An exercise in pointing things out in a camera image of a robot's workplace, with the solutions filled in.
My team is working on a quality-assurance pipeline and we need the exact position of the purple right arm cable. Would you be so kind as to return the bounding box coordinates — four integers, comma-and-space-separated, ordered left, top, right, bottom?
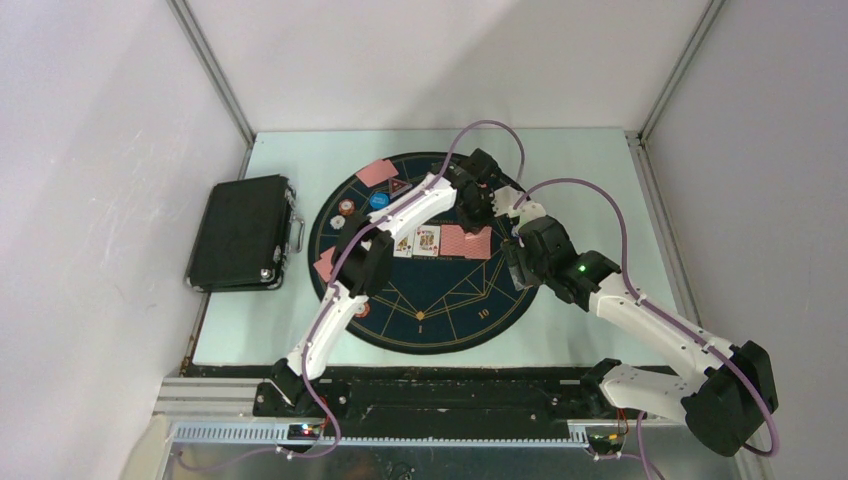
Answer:
513, 177, 782, 480

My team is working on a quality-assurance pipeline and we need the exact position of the red triangular marker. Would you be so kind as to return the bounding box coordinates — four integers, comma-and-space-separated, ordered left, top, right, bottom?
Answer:
388, 177, 412, 199

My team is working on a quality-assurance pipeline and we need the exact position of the face-down community card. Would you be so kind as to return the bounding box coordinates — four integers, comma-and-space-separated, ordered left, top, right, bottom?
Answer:
463, 226, 492, 260
439, 224, 466, 257

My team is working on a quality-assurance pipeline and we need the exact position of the black carrying case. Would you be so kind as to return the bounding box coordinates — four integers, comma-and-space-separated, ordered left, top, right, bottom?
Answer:
185, 174, 303, 293

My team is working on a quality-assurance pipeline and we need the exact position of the red poker chip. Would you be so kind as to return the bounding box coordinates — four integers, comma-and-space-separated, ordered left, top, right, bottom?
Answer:
338, 199, 356, 216
354, 302, 370, 318

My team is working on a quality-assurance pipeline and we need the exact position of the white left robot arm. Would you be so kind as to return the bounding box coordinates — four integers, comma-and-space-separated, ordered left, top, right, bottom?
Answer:
277, 149, 501, 417

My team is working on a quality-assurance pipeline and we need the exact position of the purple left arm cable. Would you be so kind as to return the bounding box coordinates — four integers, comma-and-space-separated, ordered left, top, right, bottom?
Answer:
158, 120, 526, 473

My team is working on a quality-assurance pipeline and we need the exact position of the blue small blind button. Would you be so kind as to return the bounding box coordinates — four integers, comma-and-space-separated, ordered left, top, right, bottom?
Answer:
369, 192, 390, 211

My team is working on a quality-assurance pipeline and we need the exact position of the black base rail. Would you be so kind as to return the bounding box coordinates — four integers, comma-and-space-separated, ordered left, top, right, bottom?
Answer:
182, 362, 720, 440

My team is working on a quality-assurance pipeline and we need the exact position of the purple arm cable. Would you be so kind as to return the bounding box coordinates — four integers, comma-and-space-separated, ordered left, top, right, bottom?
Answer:
158, 120, 526, 473
513, 177, 782, 480

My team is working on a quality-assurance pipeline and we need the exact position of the face-up playing card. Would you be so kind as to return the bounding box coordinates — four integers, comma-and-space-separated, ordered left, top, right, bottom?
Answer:
393, 234, 414, 258
413, 225, 441, 257

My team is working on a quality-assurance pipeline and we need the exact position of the white poker chip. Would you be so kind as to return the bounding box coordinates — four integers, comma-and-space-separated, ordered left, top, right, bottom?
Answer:
329, 215, 347, 231

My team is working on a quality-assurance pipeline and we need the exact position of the round dark poker mat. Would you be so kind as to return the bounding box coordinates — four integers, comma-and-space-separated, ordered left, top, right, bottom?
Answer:
307, 152, 537, 355

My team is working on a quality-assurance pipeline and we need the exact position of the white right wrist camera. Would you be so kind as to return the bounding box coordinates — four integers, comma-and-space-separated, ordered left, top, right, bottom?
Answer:
493, 186, 547, 229

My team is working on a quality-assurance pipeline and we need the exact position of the single red playing card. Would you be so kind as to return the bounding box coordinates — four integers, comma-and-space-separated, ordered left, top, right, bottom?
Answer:
355, 159, 398, 188

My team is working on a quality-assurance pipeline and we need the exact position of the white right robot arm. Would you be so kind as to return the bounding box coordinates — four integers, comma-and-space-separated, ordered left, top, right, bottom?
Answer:
503, 215, 778, 457

